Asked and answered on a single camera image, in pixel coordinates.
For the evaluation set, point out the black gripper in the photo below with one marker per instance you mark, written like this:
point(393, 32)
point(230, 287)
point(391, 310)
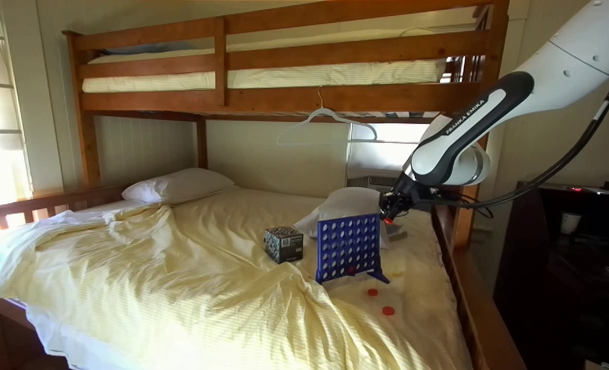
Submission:
point(402, 195)

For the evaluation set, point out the window air conditioner unit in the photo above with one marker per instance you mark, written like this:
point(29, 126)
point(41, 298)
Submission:
point(368, 184)

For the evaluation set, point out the blue connect four grid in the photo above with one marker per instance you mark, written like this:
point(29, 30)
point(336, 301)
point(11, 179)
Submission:
point(347, 249)

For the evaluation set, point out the white plastic clothes hanger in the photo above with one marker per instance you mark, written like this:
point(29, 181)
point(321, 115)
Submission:
point(325, 112)

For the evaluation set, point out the orange game chip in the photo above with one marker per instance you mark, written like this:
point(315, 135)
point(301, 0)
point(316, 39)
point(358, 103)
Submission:
point(389, 221)
point(373, 291)
point(387, 310)

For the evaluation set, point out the white cup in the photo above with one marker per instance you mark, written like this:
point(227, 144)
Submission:
point(571, 222)

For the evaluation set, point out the small dark printed box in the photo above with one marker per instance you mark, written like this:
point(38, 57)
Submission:
point(284, 244)

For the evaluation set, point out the dark wooden cabinet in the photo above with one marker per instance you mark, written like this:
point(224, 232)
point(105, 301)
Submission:
point(558, 309)

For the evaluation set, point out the pale yellow bed sheet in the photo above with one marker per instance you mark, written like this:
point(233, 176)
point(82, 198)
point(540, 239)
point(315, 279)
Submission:
point(182, 287)

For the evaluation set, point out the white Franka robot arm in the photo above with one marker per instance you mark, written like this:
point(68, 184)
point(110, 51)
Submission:
point(578, 54)

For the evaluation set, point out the flat white pillow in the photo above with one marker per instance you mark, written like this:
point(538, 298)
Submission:
point(177, 185)

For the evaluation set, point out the large white pillow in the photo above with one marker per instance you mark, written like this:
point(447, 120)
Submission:
point(345, 201)

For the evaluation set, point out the wooden bunk bed frame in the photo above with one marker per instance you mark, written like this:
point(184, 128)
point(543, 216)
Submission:
point(284, 98)

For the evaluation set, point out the bunk mattress pale yellow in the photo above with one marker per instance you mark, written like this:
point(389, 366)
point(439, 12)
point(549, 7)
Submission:
point(331, 75)

